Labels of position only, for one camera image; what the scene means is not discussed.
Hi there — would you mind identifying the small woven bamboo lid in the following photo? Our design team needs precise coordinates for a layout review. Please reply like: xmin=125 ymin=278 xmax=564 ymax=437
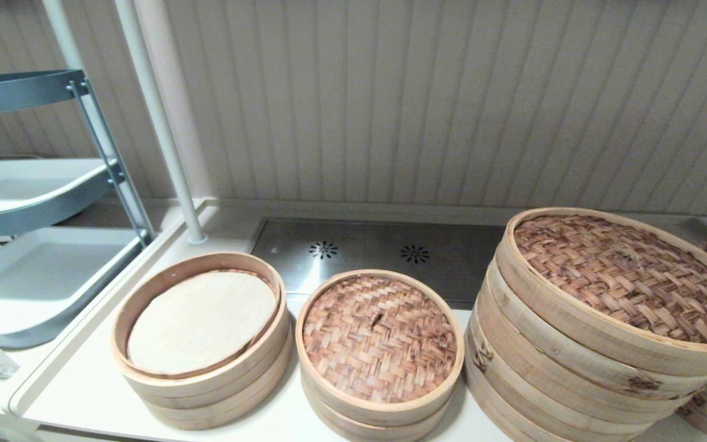
xmin=295 ymin=269 xmax=466 ymax=428

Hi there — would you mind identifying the white cloth steamer liner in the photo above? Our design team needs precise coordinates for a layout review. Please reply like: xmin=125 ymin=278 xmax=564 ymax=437
xmin=126 ymin=270 xmax=277 ymax=376

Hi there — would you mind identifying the stainless steel vent plate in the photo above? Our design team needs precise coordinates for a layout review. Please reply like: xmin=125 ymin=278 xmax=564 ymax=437
xmin=250 ymin=218 xmax=508 ymax=309

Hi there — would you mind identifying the thick white pole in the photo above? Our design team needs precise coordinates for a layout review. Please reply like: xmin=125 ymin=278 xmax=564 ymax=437
xmin=114 ymin=0 xmax=209 ymax=245

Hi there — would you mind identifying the grey metal cart upright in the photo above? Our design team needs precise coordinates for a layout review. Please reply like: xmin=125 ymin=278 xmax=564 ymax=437
xmin=66 ymin=79 xmax=155 ymax=246

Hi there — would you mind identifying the grey cart tray, white inside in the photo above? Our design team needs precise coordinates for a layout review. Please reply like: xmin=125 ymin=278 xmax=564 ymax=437
xmin=0 ymin=227 xmax=149 ymax=349
xmin=0 ymin=158 xmax=126 ymax=237

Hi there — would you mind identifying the thin white pole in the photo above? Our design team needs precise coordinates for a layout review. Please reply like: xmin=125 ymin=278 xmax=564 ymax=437
xmin=42 ymin=0 xmax=87 ymax=73

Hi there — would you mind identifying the grey cart tray, empty rim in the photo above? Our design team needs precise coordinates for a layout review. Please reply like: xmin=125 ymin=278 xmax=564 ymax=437
xmin=0 ymin=69 xmax=90 ymax=115

